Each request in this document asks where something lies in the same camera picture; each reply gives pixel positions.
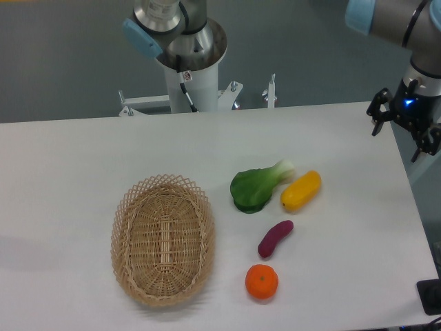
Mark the orange tangerine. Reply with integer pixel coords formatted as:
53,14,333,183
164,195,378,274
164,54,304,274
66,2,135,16
245,264,278,300

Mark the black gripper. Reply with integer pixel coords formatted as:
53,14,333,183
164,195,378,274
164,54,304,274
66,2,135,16
366,81,440,163

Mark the yellow squash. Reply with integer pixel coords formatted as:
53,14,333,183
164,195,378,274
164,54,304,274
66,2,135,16
280,170,322,212

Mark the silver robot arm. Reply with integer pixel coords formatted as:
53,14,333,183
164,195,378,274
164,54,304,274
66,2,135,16
345,1,440,161

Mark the black cable on pedestal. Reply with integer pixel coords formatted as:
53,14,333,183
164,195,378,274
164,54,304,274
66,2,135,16
176,54,200,113

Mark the green bok choy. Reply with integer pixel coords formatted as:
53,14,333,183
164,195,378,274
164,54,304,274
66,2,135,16
229,160,295,214

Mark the purple sweet potato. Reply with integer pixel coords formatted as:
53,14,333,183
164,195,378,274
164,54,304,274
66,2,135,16
257,220,294,259

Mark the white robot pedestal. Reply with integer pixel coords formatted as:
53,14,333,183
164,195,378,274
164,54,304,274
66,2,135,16
117,0,278,117

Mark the black device at table edge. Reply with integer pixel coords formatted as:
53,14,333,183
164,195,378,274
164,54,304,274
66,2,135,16
416,279,440,316

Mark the oval wicker basket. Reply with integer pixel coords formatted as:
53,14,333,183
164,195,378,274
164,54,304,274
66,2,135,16
111,174,215,308

